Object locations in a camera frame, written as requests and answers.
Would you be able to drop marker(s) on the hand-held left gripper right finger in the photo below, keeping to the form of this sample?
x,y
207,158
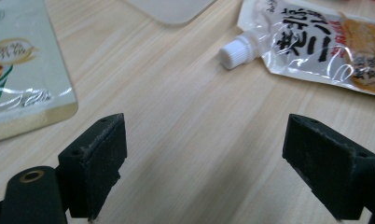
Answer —
x,y
328,168

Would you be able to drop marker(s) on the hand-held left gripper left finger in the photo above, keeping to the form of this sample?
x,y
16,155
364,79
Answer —
x,y
92,168

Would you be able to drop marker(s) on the green and white food pouch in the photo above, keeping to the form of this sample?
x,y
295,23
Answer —
x,y
30,84

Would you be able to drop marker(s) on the clear plastic container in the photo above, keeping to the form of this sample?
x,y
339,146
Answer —
x,y
173,9

